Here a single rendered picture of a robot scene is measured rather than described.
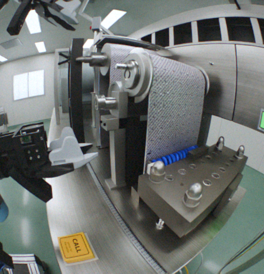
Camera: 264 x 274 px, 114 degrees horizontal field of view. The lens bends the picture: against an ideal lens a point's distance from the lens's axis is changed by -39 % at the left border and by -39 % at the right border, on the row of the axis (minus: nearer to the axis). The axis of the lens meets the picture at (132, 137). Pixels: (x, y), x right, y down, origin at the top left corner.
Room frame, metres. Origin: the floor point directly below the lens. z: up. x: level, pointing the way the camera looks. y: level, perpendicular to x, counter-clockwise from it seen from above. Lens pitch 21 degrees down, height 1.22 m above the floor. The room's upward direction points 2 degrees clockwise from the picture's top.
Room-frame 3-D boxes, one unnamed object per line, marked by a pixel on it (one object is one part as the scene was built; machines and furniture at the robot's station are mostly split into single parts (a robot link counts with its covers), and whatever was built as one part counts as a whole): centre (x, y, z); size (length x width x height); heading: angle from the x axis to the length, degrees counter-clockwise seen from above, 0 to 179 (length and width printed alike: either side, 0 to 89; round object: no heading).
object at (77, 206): (1.18, 0.45, 0.88); 2.52 x 0.66 x 0.04; 31
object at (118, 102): (0.36, 0.05, 1.05); 0.06 x 0.05 x 0.31; 121
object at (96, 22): (0.84, 0.26, 1.66); 0.07 x 0.07 x 0.10; 8
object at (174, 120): (0.37, -0.14, 1.11); 0.23 x 0.01 x 0.18; 121
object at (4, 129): (2.66, 4.28, 0.51); 0.91 x 0.58 x 1.02; 55
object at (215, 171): (0.28, -0.23, 1.00); 0.40 x 0.16 x 0.06; 121
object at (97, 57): (0.56, 0.15, 1.33); 0.06 x 0.06 x 0.06; 31
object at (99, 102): (0.35, 0.09, 1.18); 0.04 x 0.02 x 0.04; 31
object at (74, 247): (0.10, 0.12, 0.91); 0.07 x 0.07 x 0.02; 31
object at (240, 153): (0.33, -0.39, 1.05); 0.04 x 0.04 x 0.04
